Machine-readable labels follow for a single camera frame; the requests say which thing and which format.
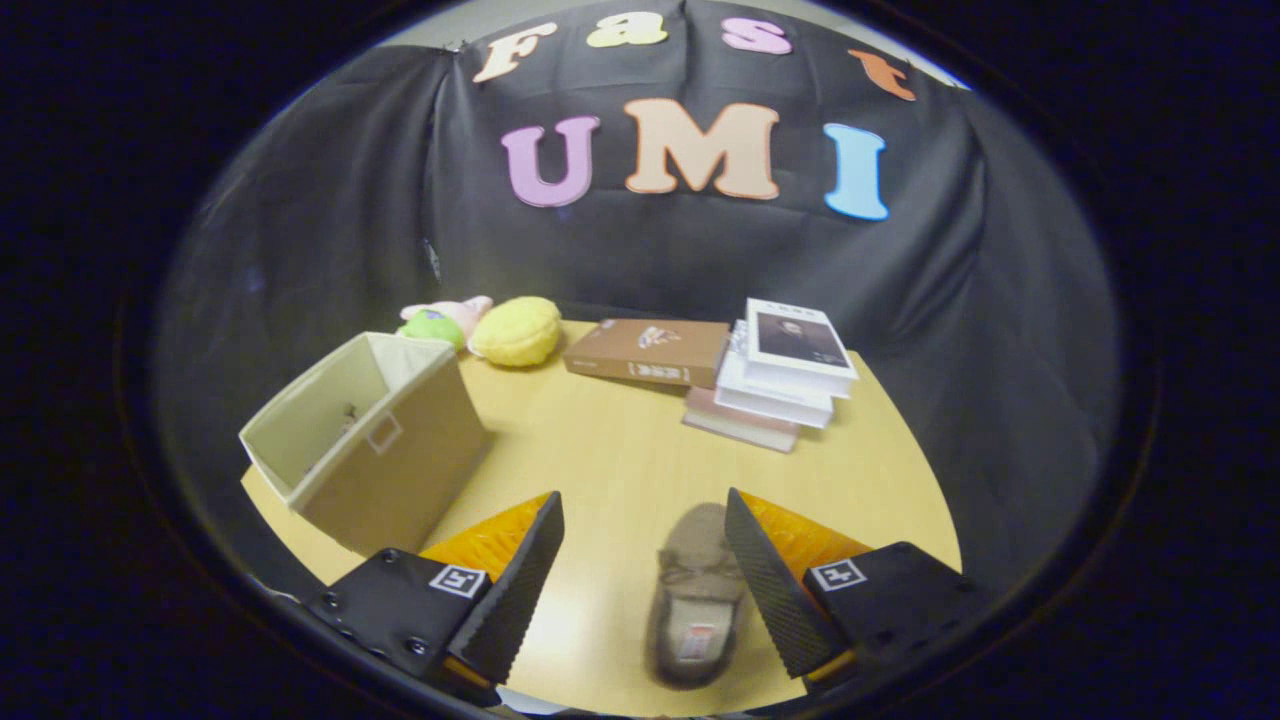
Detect white book with portrait cover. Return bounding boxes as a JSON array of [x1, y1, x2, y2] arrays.
[[743, 297, 860, 400]]

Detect plain white book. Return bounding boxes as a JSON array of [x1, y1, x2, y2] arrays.
[[714, 320, 836, 430]]

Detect pink book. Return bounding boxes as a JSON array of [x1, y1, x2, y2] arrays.
[[682, 386, 801, 454]]

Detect brown suede shoe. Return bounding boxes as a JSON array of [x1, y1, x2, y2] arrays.
[[644, 502, 753, 690]]

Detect brown hardcover book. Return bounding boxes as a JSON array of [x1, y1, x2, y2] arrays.
[[562, 318, 732, 390]]

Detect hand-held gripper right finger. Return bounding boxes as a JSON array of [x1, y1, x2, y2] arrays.
[[724, 487, 993, 696]]

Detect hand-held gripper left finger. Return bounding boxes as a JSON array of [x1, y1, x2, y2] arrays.
[[303, 491, 566, 706]]

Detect yellow plush toy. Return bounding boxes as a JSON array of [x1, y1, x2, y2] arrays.
[[469, 296, 563, 369]]

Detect green plush toy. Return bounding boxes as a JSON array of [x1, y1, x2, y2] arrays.
[[397, 308, 467, 352]]

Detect pink plush toy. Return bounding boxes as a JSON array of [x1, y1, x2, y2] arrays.
[[404, 295, 494, 338]]

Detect beige fabric storage box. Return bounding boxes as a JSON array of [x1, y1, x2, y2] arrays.
[[238, 332, 493, 558]]

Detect black backdrop cloth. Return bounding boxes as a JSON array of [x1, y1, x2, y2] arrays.
[[155, 0, 1121, 601]]

